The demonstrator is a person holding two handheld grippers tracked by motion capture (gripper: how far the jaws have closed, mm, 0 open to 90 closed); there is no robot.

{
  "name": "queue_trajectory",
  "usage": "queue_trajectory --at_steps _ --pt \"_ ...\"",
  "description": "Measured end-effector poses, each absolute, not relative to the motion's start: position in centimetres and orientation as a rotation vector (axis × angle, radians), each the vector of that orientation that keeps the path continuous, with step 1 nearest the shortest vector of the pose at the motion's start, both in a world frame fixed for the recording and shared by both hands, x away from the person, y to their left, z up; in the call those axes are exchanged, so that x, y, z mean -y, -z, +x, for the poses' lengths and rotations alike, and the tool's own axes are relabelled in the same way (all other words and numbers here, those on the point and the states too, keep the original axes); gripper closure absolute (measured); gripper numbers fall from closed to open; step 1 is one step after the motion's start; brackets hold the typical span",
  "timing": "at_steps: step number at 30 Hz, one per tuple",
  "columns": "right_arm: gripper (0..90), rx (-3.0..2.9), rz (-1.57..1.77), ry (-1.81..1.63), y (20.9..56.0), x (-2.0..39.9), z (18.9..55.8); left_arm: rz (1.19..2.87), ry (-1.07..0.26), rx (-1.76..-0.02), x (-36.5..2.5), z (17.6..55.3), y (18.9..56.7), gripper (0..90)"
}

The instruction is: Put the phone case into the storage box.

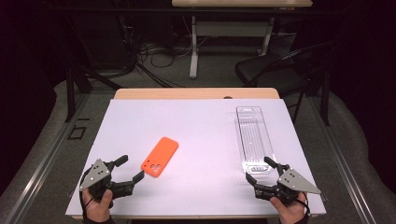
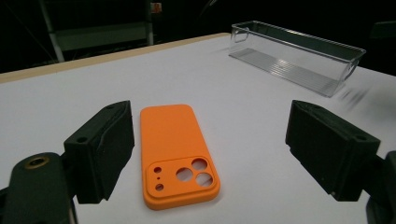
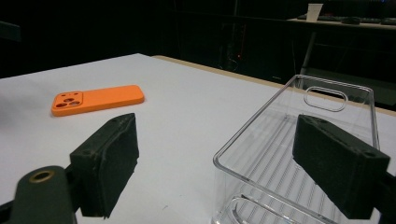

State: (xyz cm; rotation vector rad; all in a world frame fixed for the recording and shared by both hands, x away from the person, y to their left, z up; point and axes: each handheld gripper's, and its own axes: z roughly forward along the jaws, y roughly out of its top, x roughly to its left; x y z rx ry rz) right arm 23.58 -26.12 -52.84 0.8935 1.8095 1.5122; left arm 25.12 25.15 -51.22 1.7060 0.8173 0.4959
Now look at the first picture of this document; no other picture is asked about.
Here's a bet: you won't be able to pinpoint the black metal stand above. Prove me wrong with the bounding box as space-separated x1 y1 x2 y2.
64 60 123 123

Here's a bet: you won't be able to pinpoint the black horizontal frame bar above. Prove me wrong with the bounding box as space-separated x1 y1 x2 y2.
43 3 347 17

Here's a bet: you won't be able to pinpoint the orange phone case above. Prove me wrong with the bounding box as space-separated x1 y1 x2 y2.
140 136 179 178

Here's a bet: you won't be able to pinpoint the dark curtain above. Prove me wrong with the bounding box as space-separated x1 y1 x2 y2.
0 0 68 195
326 0 396 192

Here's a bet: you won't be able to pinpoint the right hand-held gripper cable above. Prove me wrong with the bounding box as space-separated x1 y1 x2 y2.
296 190 312 219

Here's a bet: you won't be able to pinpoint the black folding chair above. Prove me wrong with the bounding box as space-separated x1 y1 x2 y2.
234 39 325 125

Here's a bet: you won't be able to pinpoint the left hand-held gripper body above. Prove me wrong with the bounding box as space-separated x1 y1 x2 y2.
79 159 135 201

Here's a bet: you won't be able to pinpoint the black equipment case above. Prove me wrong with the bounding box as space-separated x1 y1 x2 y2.
70 12 135 71

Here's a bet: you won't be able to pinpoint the bundle of floor cables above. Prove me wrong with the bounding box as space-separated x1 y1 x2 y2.
134 40 206 89

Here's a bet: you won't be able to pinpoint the metal floor rail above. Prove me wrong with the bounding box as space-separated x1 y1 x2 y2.
306 92 379 224
0 92 92 224

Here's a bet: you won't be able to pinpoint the hand-held gripper cable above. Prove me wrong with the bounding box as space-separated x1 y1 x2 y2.
296 190 312 219
78 174 95 219

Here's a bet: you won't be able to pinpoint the left hand-held gripper cable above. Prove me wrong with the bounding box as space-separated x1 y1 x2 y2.
78 174 95 219

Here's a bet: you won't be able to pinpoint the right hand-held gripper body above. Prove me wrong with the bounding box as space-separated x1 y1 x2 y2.
253 167 322 207

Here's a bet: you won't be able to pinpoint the white table cover sheet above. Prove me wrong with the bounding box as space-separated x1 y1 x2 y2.
64 98 327 217

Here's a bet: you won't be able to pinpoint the clear plastic package tray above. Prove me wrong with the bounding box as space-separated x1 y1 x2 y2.
234 105 278 175

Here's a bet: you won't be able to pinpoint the person's left hand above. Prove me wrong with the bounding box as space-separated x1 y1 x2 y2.
81 189 114 224

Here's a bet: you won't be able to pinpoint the person's right hand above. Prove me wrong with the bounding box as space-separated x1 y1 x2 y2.
269 191 309 224

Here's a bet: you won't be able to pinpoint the light wood desk white legs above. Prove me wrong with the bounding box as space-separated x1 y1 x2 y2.
171 0 314 79

